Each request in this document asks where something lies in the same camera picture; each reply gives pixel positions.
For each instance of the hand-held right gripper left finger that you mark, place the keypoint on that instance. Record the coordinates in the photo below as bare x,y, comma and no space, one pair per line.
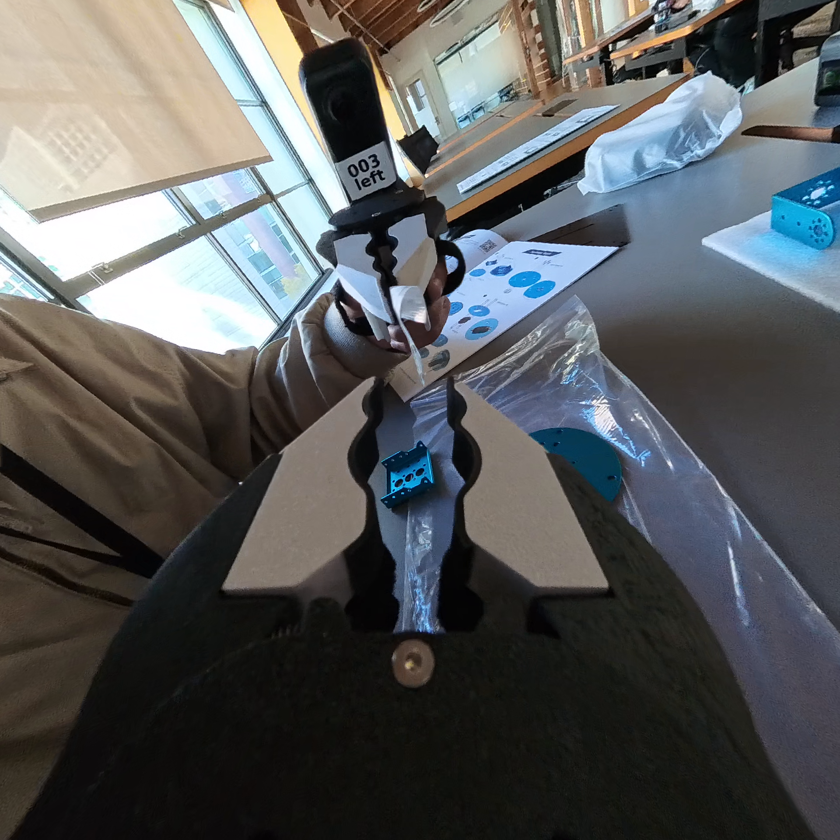
295,518

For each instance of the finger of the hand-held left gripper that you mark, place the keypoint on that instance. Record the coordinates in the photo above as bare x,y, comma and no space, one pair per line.
417,253
361,269

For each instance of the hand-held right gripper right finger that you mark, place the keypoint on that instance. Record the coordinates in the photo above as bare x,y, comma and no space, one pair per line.
531,525

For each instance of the teal round metal plate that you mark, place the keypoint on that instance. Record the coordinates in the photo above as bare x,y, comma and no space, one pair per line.
584,459

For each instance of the blue square metal bracket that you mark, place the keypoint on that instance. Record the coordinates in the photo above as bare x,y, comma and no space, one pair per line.
407,476

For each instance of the person's left forearm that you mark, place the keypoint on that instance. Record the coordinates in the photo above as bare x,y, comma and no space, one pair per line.
315,374

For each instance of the grey desk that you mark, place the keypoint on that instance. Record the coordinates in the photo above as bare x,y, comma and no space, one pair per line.
722,361

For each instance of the person's left hand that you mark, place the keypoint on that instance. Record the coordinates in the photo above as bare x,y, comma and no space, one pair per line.
438,308

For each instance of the clear plastic bag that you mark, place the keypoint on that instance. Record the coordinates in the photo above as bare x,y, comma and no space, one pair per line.
656,525

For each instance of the assembly instruction sheet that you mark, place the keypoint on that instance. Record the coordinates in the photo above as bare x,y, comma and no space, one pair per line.
558,262

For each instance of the large window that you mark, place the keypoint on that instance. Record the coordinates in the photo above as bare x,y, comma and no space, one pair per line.
197,262

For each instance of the white paper sheets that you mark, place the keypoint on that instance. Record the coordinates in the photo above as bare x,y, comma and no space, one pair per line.
538,141

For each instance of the black flat pad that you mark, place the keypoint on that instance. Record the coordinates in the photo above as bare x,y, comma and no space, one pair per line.
584,226

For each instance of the person's tan jacket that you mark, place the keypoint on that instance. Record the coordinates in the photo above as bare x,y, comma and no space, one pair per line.
131,407

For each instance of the white plastic bag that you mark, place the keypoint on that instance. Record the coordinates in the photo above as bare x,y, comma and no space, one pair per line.
656,138

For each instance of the wood-edged table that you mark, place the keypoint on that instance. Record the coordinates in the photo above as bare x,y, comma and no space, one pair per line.
630,29
630,92

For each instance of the white foam sheet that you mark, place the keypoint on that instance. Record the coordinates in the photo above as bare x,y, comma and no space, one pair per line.
754,256

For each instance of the small device with screen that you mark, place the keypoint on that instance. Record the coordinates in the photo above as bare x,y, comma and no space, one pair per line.
828,72

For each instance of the long blue U bracket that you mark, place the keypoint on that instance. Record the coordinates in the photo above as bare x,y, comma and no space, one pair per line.
807,210

